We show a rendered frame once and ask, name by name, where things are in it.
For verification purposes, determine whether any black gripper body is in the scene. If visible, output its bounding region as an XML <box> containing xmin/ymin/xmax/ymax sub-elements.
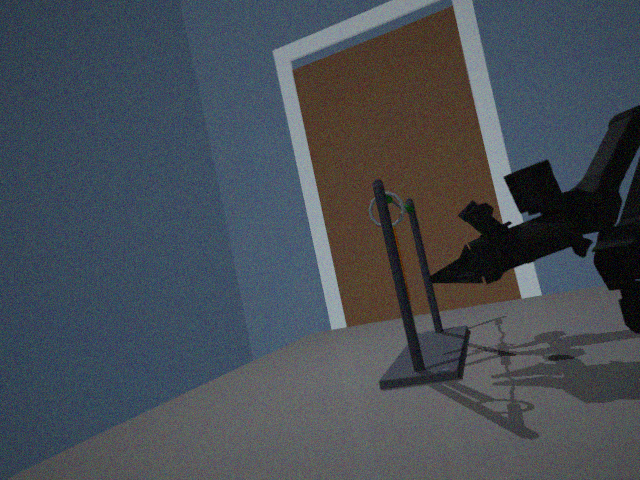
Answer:
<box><xmin>468</xmin><ymin>223</ymin><xmax>541</xmax><ymax>284</ymax></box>

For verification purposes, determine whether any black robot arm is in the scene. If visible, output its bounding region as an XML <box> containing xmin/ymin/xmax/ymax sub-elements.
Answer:
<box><xmin>458</xmin><ymin>105</ymin><xmax>640</xmax><ymax>334</ymax></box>

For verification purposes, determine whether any orange handle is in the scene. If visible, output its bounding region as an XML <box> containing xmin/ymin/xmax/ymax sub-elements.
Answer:
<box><xmin>369</xmin><ymin>192</ymin><xmax>410</xmax><ymax>300</ymax></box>

